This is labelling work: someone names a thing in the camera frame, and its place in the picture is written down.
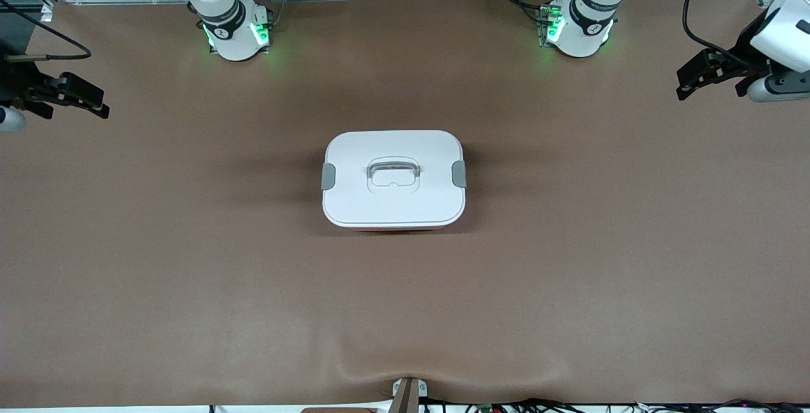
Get brown table mat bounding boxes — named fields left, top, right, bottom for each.
left=0, top=0, right=810, bottom=409

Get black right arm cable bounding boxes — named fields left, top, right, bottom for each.
left=0, top=0, right=92, bottom=61

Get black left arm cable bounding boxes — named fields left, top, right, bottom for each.
left=682, top=0, right=760, bottom=63

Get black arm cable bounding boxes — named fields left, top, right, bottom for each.
left=0, top=0, right=92, bottom=61
left=682, top=0, right=760, bottom=63

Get aluminium camera mount profile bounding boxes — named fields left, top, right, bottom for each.
left=391, top=377, right=429, bottom=413

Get grey lid handle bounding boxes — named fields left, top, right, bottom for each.
left=369, top=158, right=422, bottom=181

